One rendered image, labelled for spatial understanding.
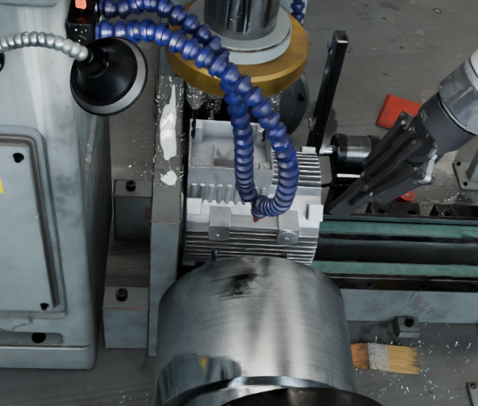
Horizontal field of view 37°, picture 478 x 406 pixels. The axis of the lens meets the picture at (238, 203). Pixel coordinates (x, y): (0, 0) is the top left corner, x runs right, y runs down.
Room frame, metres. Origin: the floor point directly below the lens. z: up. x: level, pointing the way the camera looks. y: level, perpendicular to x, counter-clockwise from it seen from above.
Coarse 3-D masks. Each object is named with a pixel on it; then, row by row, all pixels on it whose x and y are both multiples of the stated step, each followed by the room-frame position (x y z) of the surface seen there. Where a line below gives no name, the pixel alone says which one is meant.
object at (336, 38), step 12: (336, 36) 0.90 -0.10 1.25; (336, 48) 0.89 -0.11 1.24; (336, 60) 0.89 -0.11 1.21; (324, 72) 0.91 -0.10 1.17; (336, 72) 0.89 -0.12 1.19; (324, 84) 0.90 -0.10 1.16; (336, 84) 0.89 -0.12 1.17; (324, 96) 0.89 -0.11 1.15; (324, 108) 0.89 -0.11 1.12; (312, 120) 0.91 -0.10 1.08; (324, 120) 0.89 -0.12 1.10; (312, 132) 0.90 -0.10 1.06; (324, 132) 0.89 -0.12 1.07; (312, 144) 0.89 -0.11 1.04
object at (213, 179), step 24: (192, 120) 0.79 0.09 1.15; (192, 144) 0.77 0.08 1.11; (216, 144) 0.76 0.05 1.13; (264, 144) 0.79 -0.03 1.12; (192, 168) 0.69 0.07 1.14; (216, 168) 0.70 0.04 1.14; (264, 168) 0.71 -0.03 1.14; (192, 192) 0.69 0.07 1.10; (216, 192) 0.70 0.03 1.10; (264, 192) 0.71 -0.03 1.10
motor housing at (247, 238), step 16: (304, 160) 0.78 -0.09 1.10; (304, 176) 0.75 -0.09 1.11; (320, 176) 0.75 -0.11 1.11; (272, 192) 0.72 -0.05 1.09; (304, 192) 0.73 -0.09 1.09; (320, 192) 0.73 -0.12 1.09; (208, 208) 0.69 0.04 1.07; (240, 208) 0.70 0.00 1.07; (304, 208) 0.71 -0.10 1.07; (192, 224) 0.67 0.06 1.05; (208, 224) 0.67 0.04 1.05; (240, 224) 0.67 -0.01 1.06; (256, 224) 0.68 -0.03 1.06; (272, 224) 0.68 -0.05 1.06; (304, 224) 0.70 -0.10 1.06; (192, 240) 0.65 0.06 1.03; (208, 240) 0.66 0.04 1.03; (224, 240) 0.66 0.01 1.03; (240, 240) 0.67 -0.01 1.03; (256, 240) 0.67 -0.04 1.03; (272, 240) 0.67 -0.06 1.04; (304, 240) 0.68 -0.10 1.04; (192, 256) 0.65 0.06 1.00; (208, 256) 0.66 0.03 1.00; (224, 256) 0.66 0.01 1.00; (240, 256) 0.67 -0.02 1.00; (272, 256) 0.67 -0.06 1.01; (288, 256) 0.67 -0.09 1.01; (304, 256) 0.68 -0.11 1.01
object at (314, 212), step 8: (312, 152) 0.82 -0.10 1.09; (192, 200) 0.68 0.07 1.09; (200, 200) 0.68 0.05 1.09; (192, 208) 0.67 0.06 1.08; (200, 208) 0.68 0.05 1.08; (312, 208) 0.70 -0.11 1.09; (320, 208) 0.71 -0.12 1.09; (312, 216) 0.70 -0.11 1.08; (320, 216) 0.70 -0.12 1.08; (184, 264) 0.67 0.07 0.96; (192, 264) 0.67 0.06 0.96
